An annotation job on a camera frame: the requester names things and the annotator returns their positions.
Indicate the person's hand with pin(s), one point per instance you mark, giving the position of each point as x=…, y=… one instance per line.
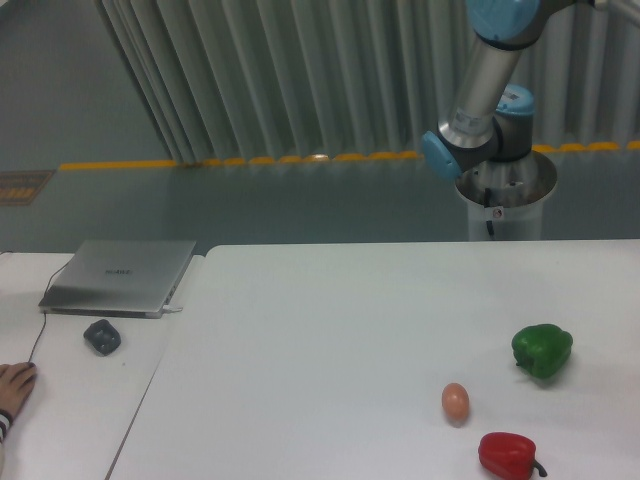
x=16, y=384

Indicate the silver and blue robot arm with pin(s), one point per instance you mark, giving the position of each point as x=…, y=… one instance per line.
x=482, y=95

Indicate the striped sleeve forearm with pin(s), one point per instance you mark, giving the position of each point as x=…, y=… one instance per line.
x=6, y=422

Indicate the small black folded gadget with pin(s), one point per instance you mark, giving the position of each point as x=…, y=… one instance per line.
x=103, y=337

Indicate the silver closed laptop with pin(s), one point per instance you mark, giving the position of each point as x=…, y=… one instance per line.
x=134, y=279

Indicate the white usb dongle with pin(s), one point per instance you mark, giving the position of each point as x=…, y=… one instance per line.
x=170, y=309

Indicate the grey pleated curtain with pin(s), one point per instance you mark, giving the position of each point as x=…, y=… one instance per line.
x=242, y=81

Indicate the brown egg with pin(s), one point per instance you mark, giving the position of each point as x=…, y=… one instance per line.
x=455, y=402

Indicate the red bell pepper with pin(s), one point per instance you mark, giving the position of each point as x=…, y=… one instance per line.
x=509, y=456

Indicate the green bell pepper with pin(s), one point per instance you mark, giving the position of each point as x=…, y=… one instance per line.
x=542, y=350

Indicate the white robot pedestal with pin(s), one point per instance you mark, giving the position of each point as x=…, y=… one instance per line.
x=505, y=200

